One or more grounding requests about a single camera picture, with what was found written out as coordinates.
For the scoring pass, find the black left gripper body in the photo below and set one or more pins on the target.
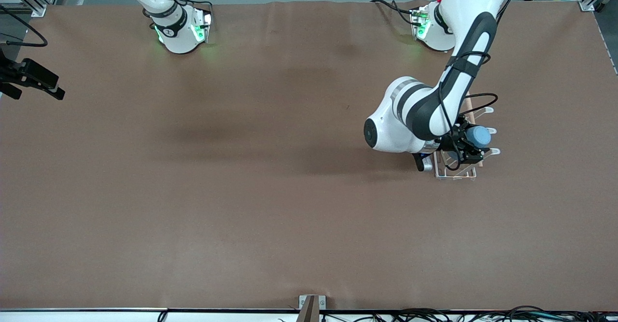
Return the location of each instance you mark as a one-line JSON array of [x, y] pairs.
[[457, 141]]

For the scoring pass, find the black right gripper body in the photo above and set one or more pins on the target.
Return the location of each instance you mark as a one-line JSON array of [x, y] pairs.
[[10, 73]]

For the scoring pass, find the blue plastic cup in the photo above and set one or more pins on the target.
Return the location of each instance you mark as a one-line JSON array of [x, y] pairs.
[[481, 137]]

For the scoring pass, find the left arm base connector plate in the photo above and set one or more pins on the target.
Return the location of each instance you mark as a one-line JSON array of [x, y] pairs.
[[419, 22]]

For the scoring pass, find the right arm base connector plate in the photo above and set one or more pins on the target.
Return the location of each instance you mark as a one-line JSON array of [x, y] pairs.
[[205, 22]]

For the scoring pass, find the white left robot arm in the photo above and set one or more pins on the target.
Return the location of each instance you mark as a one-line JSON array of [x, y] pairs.
[[396, 129]]

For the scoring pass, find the brown table cloth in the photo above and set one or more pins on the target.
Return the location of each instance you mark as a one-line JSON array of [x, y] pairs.
[[241, 191]]

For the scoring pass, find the metal bracket with brown post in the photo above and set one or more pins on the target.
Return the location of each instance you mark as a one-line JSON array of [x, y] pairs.
[[309, 308]]

